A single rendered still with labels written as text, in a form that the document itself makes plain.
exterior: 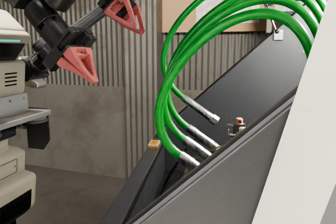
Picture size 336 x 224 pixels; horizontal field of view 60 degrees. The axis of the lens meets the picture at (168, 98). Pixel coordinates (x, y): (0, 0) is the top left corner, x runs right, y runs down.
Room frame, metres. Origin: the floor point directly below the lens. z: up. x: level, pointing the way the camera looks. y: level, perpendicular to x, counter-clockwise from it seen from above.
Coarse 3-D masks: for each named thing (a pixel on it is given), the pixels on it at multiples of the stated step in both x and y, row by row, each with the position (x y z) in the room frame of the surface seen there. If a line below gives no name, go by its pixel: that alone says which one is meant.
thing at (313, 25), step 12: (240, 0) 0.49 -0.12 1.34; (252, 0) 0.48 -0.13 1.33; (264, 0) 0.48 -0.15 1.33; (276, 0) 0.48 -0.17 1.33; (288, 0) 0.47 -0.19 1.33; (228, 12) 0.49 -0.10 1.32; (300, 12) 0.47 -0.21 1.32; (204, 24) 0.49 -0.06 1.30; (312, 24) 0.47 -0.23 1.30; (192, 36) 0.49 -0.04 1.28; (180, 48) 0.50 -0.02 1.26; (168, 120) 0.50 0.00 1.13; (180, 132) 0.50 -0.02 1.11; (192, 144) 0.49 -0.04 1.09; (204, 156) 0.49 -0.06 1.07
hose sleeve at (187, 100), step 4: (184, 96) 0.66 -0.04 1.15; (188, 96) 0.66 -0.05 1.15; (184, 100) 0.66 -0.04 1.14; (188, 100) 0.65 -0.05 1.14; (192, 100) 0.66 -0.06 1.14; (188, 104) 0.66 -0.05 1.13; (192, 104) 0.65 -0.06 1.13; (196, 104) 0.65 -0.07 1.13; (192, 108) 0.66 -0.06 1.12; (196, 108) 0.65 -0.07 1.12; (200, 108) 0.65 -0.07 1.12; (204, 108) 0.65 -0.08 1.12; (200, 112) 0.65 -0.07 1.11; (204, 112) 0.65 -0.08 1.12; (208, 112) 0.65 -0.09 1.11; (204, 116) 0.65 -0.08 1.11; (208, 116) 0.65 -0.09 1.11; (212, 116) 0.65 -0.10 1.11
